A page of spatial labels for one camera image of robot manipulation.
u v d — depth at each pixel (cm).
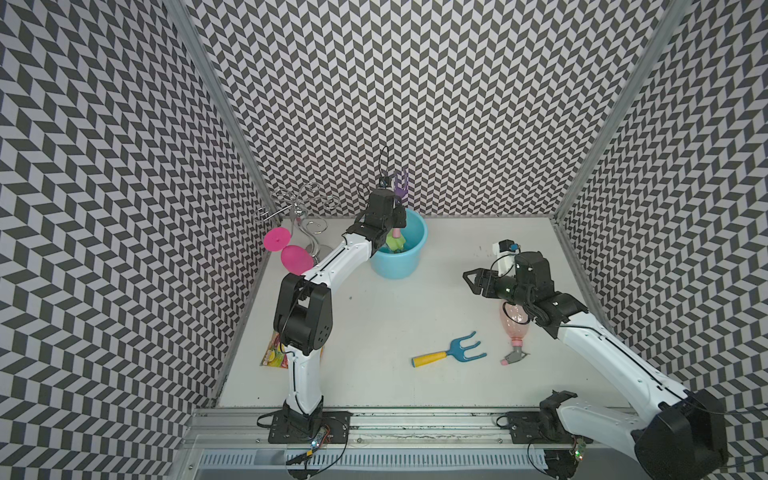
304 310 53
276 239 77
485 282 69
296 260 84
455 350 86
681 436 38
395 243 99
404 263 99
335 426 73
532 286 59
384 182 79
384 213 71
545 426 66
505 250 70
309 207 85
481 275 69
